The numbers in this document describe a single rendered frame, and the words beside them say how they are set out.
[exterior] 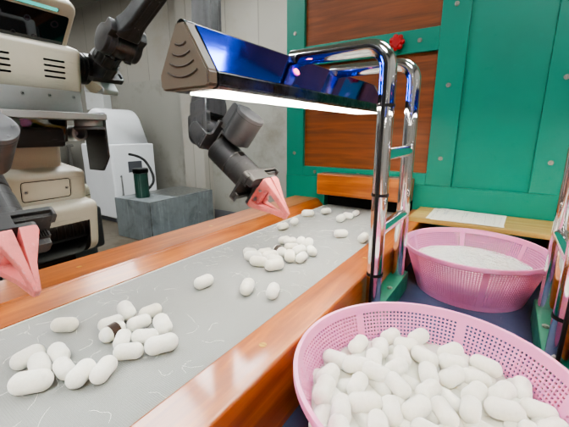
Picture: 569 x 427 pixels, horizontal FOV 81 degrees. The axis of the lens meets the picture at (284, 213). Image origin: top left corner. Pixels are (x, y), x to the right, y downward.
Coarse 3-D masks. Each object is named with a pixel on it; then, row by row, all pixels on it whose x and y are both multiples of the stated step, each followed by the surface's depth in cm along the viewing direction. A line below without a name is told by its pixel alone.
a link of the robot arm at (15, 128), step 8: (0, 112) 41; (0, 120) 40; (8, 120) 41; (0, 128) 40; (8, 128) 40; (16, 128) 41; (0, 136) 39; (8, 136) 39; (16, 136) 40; (0, 144) 39; (8, 144) 40; (16, 144) 41; (0, 152) 39; (8, 152) 40; (0, 160) 40; (8, 160) 41; (0, 168) 41; (8, 168) 43
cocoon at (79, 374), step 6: (84, 360) 35; (90, 360) 35; (78, 366) 34; (84, 366) 34; (90, 366) 35; (72, 372) 34; (78, 372) 34; (84, 372) 34; (66, 378) 33; (72, 378) 33; (78, 378) 33; (84, 378) 34; (66, 384) 33; (72, 384) 33; (78, 384) 33
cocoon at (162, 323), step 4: (156, 316) 44; (160, 316) 43; (164, 316) 44; (152, 320) 44; (156, 320) 43; (160, 320) 43; (164, 320) 42; (168, 320) 43; (156, 324) 42; (160, 324) 42; (164, 324) 42; (168, 324) 42; (172, 324) 43; (156, 328) 42; (160, 328) 42; (164, 328) 42; (168, 328) 42; (160, 332) 42; (164, 332) 42
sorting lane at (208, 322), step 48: (240, 240) 81; (336, 240) 81; (144, 288) 56; (192, 288) 56; (288, 288) 56; (0, 336) 43; (48, 336) 43; (96, 336) 43; (192, 336) 43; (240, 336) 43; (0, 384) 35; (144, 384) 35
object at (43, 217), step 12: (0, 192) 42; (12, 192) 44; (0, 204) 41; (12, 204) 42; (0, 216) 39; (12, 216) 40; (24, 216) 41; (36, 216) 42; (48, 216) 43; (48, 228) 46
